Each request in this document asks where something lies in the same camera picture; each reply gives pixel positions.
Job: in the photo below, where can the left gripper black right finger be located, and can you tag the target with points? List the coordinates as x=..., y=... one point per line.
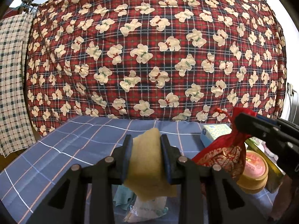
x=206, y=192

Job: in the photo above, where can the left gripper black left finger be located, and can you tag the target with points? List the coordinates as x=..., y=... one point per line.
x=66, y=201

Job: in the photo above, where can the red embroidered drawstring pouch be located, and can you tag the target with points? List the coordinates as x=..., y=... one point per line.
x=229, y=150

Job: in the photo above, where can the teal cloth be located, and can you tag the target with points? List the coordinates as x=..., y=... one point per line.
x=124, y=198

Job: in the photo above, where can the yellow sponge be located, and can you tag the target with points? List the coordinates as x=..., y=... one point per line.
x=146, y=176

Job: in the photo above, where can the cotton swab packet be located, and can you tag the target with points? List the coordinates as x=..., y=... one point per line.
x=144, y=211

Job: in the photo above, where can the gold rectangular tin box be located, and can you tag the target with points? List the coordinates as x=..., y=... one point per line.
x=275, y=174

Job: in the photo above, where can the round gold tin pink lid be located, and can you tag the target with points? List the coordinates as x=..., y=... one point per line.
x=255, y=174

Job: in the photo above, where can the blue plaid tablecloth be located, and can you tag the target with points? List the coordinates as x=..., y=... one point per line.
x=82, y=140

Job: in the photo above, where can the tissue box green dots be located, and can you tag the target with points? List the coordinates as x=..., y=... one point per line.
x=211, y=132

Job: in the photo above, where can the beige green checked cloth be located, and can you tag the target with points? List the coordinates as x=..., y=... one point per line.
x=16, y=131

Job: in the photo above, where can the red plaid bear quilt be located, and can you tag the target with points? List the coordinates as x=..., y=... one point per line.
x=180, y=60

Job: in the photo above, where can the wall power socket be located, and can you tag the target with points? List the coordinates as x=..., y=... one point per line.
x=290, y=90

